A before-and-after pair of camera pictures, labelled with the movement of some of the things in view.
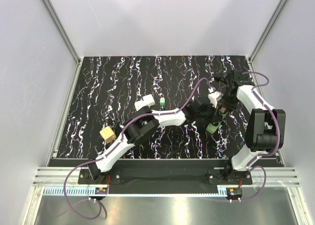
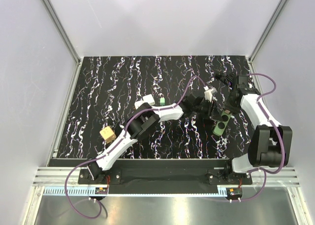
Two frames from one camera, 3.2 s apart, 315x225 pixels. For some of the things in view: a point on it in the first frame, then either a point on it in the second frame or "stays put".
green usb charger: x=162 y=103 stays put
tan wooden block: x=108 y=134 stays put
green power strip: x=211 y=128 -> x=220 y=126
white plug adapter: x=139 y=104 stays put
